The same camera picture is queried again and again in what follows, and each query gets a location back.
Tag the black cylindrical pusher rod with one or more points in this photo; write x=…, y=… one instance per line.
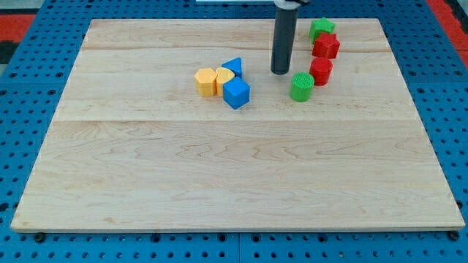
x=283, y=37

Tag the green star block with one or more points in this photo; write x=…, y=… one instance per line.
x=322, y=25

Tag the red star block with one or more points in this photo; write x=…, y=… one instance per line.
x=326, y=46

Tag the red circle block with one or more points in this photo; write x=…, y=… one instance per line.
x=320, y=70

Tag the green circle block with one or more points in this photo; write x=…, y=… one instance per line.
x=301, y=87

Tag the blue triangle block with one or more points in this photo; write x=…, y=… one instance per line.
x=235, y=65

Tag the yellow heart block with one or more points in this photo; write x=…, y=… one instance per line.
x=223, y=76

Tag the blue cube block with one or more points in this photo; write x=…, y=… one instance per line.
x=236, y=92

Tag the yellow hexagon block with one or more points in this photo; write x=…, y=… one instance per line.
x=205, y=81

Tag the wooden board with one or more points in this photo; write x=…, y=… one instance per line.
x=133, y=147

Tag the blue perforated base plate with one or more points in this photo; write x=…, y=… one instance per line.
x=44, y=40

